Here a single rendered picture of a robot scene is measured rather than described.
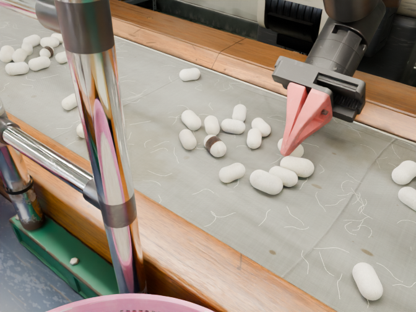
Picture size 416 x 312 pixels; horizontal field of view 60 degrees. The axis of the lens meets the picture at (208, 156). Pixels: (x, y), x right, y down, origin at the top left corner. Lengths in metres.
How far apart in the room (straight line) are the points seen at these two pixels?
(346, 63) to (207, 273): 0.27
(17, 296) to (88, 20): 0.32
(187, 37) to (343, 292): 0.52
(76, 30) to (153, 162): 0.28
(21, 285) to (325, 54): 0.41
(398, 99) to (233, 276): 0.38
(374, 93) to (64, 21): 0.48
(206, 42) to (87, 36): 0.52
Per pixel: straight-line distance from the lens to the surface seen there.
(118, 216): 0.24
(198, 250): 0.31
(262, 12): 1.09
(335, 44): 0.44
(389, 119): 0.55
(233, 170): 0.40
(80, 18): 0.17
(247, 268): 0.31
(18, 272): 0.45
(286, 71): 0.43
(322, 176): 0.44
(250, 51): 0.66
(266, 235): 0.36
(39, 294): 0.42
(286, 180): 0.40
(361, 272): 0.34
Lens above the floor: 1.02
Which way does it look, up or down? 39 degrees down
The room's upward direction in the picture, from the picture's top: 3 degrees clockwise
